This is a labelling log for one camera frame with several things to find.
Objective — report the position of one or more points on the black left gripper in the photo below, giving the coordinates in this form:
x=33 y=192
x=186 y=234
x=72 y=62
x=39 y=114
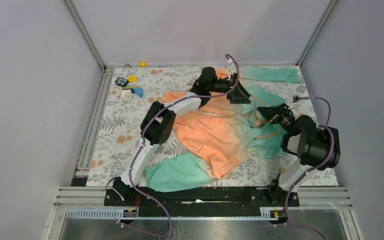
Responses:
x=238 y=95

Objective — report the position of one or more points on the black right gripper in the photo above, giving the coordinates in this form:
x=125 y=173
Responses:
x=270 y=113

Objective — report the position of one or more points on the orange and teal jacket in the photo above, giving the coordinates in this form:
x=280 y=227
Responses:
x=207 y=144

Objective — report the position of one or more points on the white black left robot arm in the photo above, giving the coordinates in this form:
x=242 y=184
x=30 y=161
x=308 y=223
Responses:
x=158 y=122

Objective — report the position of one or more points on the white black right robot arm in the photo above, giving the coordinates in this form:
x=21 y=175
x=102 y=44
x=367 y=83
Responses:
x=316 y=147

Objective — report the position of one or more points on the blue triangular block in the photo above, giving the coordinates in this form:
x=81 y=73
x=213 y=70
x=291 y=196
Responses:
x=139 y=92

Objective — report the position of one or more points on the small yellow block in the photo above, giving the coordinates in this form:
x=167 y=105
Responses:
x=143 y=64

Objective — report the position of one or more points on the yellow round disc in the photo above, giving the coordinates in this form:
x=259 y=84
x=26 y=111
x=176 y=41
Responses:
x=132 y=79

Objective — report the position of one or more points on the floral patterned table cloth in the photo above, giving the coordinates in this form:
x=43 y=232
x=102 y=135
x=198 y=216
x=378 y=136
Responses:
x=120 y=127

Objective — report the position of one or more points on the green yellow flat stick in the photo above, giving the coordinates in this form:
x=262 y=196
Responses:
x=130 y=87

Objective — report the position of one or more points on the white toy block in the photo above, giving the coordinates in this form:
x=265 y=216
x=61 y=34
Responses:
x=126 y=94

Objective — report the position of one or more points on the black blue toy car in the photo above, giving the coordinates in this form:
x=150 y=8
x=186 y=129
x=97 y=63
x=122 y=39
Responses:
x=121 y=82

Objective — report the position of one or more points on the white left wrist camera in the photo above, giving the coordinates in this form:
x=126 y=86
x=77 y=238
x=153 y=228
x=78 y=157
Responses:
x=231 y=70

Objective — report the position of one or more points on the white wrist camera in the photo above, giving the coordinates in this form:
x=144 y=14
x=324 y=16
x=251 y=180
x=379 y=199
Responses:
x=296 y=102
x=231 y=70

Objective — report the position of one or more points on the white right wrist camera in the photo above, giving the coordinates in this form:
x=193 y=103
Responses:
x=296 y=102

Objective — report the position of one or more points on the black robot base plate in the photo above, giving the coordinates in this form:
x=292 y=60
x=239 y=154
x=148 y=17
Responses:
x=245 y=196

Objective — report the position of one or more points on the aluminium frame rails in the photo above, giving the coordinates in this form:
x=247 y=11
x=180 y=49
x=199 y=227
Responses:
x=82 y=202

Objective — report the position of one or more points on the white slotted cable duct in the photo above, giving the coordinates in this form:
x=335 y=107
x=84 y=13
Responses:
x=140 y=214

